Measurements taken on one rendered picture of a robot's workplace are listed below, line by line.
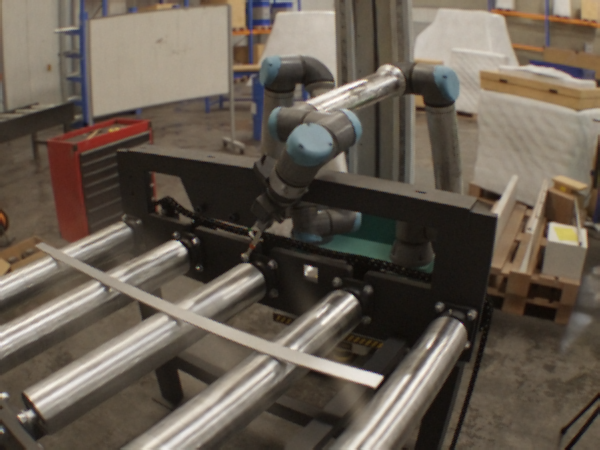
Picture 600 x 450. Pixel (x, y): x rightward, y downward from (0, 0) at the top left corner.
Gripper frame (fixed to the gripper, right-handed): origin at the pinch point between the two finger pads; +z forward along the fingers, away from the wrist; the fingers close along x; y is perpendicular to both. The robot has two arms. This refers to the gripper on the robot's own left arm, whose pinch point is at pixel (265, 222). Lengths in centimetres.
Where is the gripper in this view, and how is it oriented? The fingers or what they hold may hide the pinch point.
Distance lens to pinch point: 134.6
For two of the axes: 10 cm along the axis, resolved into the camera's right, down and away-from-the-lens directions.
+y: 6.7, 7.1, -2.0
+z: -3.3, 5.3, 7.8
